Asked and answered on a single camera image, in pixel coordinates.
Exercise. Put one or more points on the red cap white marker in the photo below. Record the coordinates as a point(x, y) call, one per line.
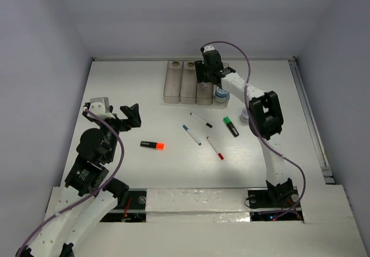
point(216, 150)

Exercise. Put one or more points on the blue cap white marker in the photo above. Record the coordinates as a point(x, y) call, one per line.
point(192, 135)

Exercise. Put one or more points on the blue label putty jar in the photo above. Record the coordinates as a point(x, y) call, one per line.
point(221, 95)

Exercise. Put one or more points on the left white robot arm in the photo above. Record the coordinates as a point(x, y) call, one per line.
point(90, 191)

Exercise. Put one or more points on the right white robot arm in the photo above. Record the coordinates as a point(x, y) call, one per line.
point(265, 120)

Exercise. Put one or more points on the green cap black highlighter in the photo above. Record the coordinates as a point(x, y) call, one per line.
point(231, 127)

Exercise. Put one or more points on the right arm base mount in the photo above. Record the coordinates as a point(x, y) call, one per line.
point(262, 199)

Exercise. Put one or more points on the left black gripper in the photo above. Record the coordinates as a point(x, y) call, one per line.
point(134, 119)

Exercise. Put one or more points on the orange cap black highlighter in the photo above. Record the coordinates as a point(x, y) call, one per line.
point(153, 145)

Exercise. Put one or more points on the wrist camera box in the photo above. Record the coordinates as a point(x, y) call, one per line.
point(208, 50)
point(100, 107)

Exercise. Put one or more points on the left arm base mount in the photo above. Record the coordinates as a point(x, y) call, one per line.
point(132, 211)

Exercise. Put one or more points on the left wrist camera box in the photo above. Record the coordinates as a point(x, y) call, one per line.
point(100, 107)

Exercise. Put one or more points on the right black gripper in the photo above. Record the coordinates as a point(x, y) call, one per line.
point(200, 66)

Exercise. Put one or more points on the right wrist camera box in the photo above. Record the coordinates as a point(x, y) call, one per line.
point(208, 50)

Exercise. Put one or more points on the black cap white marker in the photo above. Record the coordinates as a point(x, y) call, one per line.
point(201, 120)

